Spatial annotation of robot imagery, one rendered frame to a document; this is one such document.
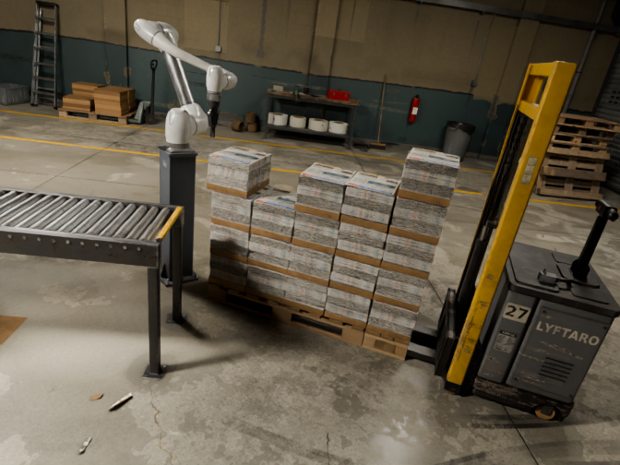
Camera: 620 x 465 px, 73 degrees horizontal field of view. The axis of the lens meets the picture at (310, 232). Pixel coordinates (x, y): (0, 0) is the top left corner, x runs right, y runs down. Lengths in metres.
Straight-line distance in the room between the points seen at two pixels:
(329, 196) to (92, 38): 7.98
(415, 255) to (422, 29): 7.42
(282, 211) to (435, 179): 0.93
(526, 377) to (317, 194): 1.57
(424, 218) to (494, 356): 0.87
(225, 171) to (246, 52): 6.63
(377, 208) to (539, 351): 1.16
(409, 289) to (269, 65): 7.19
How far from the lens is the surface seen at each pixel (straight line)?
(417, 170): 2.40
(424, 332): 3.11
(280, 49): 9.20
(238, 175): 2.71
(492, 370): 2.73
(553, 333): 2.62
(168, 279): 3.38
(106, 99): 8.82
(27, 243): 2.39
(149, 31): 3.12
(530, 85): 2.91
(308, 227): 2.63
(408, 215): 2.46
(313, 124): 8.71
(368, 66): 9.35
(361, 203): 2.49
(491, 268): 2.36
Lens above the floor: 1.76
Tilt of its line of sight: 23 degrees down
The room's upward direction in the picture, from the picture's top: 8 degrees clockwise
